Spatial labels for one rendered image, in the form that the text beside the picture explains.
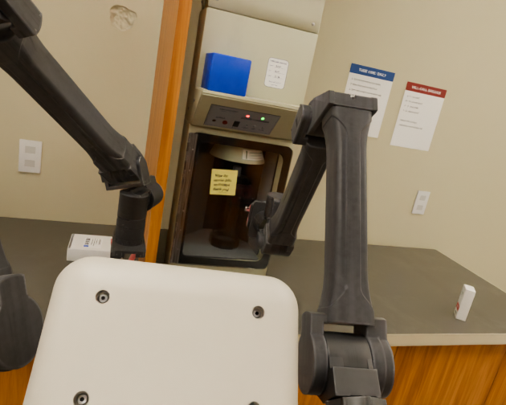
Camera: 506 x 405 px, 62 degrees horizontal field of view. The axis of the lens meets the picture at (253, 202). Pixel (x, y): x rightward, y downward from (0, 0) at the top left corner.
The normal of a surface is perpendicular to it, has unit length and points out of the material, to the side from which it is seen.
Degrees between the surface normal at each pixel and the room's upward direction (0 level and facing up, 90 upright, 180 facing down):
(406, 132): 90
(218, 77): 90
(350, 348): 28
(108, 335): 48
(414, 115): 90
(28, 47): 79
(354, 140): 56
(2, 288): 70
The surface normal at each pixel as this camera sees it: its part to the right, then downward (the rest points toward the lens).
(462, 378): 0.28, 0.32
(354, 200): 0.18, -0.29
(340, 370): 0.19, -0.58
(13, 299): 0.98, -0.12
